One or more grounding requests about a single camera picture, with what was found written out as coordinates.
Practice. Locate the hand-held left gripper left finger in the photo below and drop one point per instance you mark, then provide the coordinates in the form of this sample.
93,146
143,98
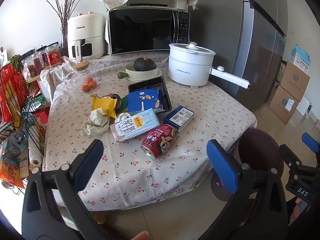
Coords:
90,160

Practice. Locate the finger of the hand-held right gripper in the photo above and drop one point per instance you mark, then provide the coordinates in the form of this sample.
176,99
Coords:
310,141
290,156

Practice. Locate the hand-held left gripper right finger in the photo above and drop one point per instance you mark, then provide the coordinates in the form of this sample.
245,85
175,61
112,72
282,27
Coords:
222,165

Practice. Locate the cream paper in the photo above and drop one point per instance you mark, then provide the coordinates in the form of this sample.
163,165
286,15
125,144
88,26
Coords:
96,125

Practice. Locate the white tissue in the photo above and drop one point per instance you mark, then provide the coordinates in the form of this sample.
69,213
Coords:
123,117

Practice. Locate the light blue milk carton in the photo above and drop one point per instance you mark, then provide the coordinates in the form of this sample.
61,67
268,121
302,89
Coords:
135,126

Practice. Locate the yellow snack wrapper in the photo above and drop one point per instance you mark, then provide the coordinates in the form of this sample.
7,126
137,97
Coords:
103,105

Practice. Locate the blue and white box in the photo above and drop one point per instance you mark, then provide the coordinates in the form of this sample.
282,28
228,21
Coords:
178,117

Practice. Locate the red cartoon drink can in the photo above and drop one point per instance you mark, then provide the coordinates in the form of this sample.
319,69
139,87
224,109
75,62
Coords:
158,140

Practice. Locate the dark blue almond carton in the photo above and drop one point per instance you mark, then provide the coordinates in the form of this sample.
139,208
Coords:
140,101

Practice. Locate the person's right hand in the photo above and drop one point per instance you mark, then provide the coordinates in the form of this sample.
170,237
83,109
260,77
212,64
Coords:
301,207

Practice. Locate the person's left hand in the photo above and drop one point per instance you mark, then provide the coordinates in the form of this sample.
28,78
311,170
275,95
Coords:
141,236

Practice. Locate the white board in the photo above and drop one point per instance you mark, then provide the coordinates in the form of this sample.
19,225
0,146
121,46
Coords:
303,107

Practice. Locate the brown cardboard box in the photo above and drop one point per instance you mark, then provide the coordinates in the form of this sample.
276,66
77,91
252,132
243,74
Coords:
285,105
295,80

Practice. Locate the white twine spool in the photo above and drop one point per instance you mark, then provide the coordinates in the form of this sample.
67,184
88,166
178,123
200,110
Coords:
35,152

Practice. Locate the green scouring sponge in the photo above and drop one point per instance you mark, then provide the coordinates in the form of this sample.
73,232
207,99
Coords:
123,105

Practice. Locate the small orange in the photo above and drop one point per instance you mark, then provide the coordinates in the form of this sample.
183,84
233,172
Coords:
88,80
93,84
85,88

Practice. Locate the green plastic packet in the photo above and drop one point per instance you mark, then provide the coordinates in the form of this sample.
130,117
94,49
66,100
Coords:
37,103

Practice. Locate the orange printed packet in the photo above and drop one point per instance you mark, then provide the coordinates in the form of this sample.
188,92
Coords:
10,173

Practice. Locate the glass teapot with wooden lid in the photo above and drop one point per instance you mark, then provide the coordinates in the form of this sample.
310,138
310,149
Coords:
80,76

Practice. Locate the light blue printed box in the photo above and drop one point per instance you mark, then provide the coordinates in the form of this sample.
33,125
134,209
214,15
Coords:
300,57

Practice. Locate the black baking tray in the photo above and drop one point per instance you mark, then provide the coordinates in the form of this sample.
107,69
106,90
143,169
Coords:
167,100

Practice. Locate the white bowl with squash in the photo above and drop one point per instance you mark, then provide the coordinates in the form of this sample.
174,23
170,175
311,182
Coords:
130,73

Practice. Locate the wooden shelf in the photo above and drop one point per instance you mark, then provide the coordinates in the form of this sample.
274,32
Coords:
33,80

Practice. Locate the white electric pot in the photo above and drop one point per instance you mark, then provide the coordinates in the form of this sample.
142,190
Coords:
187,67

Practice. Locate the red and orange snack packets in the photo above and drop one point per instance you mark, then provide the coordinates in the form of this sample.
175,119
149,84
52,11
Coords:
11,92

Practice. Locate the stacked cream plates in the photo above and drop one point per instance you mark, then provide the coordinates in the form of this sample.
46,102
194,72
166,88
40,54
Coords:
156,76

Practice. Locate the dark green pumpkin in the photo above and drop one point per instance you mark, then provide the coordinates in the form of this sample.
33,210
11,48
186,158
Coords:
144,64

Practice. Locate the green leafy plant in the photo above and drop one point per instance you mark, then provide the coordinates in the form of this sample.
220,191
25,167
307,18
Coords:
16,62

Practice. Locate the grey refrigerator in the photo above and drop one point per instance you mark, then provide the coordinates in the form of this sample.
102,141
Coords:
237,42

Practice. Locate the white air fryer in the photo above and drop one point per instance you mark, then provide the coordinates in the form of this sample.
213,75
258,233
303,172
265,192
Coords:
86,35

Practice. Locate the black microwave oven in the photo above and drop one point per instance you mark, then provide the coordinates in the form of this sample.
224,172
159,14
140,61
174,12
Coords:
140,32

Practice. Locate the glass vase with dry branches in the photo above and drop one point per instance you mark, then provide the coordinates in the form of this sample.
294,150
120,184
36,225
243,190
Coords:
65,17

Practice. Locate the white appliance under cloth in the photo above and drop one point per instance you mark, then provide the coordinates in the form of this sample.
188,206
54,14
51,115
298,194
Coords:
172,1

